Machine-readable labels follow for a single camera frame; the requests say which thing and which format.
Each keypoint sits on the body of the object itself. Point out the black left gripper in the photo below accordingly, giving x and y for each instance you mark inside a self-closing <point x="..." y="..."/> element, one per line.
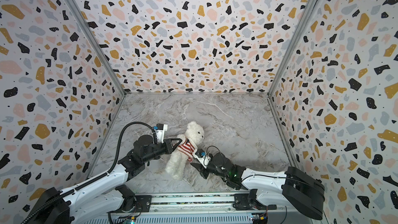
<point x="168" y="143"/>

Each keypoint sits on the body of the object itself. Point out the red white striped sweater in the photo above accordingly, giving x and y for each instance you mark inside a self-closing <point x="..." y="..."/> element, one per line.
<point x="187" y="148"/>

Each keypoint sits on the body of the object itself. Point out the white plush teddy bear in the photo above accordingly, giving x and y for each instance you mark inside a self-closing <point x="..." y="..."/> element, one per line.
<point x="193" y="136"/>

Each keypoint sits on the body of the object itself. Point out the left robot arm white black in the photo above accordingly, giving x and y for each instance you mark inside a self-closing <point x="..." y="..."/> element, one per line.
<point x="102" y="193"/>

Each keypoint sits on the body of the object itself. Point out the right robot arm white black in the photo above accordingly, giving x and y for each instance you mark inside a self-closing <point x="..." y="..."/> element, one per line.
<point x="290" y="188"/>

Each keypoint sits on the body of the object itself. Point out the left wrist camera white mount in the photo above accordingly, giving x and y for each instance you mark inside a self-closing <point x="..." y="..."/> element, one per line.
<point x="160" y="130"/>

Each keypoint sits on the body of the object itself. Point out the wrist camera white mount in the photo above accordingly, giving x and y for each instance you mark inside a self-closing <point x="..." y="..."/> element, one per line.
<point x="160" y="130"/>
<point x="202" y="157"/>

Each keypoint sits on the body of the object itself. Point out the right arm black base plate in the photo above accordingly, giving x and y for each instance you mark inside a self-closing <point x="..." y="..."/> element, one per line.
<point x="245" y="202"/>

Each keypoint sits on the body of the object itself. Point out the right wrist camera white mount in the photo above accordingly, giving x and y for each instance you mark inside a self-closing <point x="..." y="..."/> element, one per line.
<point x="202" y="157"/>

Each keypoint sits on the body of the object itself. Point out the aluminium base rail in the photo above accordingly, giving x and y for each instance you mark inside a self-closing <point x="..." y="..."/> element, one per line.
<point x="202" y="208"/>

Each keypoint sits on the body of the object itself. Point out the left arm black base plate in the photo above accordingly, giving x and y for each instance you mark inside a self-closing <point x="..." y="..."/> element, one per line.
<point x="137" y="204"/>

